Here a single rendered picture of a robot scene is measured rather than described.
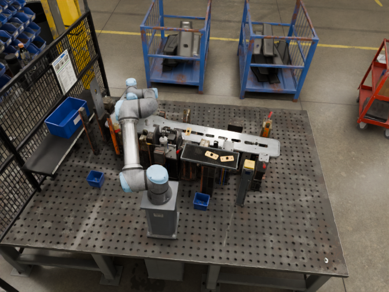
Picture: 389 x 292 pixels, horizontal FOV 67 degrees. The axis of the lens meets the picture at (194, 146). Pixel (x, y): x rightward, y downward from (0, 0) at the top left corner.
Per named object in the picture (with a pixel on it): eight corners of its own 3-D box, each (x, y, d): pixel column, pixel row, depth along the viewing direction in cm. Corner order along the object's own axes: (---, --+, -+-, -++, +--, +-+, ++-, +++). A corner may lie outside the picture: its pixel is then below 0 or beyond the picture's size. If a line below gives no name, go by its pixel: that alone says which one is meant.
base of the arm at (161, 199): (170, 205, 176) (169, 197, 168) (145, 204, 176) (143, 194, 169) (173, 185, 186) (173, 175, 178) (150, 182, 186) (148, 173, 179)
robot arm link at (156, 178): (169, 192, 171) (168, 178, 160) (146, 195, 169) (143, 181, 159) (168, 175, 178) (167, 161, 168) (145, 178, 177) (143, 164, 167)
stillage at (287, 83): (237, 53, 496) (245, -6, 426) (285, 56, 494) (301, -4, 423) (239, 99, 416) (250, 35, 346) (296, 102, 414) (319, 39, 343)
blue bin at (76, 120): (91, 113, 239) (87, 101, 229) (68, 139, 219) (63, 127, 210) (73, 108, 242) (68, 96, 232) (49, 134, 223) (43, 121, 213)
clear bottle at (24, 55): (39, 68, 210) (27, 42, 195) (33, 73, 206) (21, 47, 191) (30, 67, 211) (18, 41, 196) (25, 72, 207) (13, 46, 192)
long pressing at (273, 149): (280, 138, 230) (281, 137, 229) (279, 160, 216) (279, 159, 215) (114, 108, 249) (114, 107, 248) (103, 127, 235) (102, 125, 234)
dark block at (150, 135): (159, 167, 245) (155, 132, 214) (156, 174, 240) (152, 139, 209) (153, 166, 245) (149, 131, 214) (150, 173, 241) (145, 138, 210)
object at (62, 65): (77, 80, 248) (66, 47, 225) (63, 97, 234) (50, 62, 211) (76, 80, 249) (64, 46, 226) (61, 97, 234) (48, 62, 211)
